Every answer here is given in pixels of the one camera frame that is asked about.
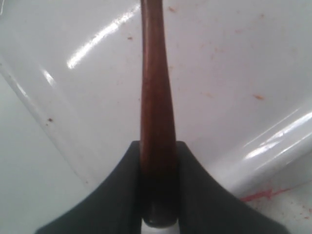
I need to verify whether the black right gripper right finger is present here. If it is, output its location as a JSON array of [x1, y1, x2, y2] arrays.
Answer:
[[177, 141, 279, 234]]

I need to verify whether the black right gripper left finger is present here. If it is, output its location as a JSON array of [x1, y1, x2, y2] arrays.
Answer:
[[36, 141, 142, 234]]

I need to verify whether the brown wooden spoon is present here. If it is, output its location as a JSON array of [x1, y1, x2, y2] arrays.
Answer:
[[140, 0, 178, 228]]

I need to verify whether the white rectangular tray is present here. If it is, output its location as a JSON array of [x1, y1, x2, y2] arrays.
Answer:
[[0, 0, 312, 195]]

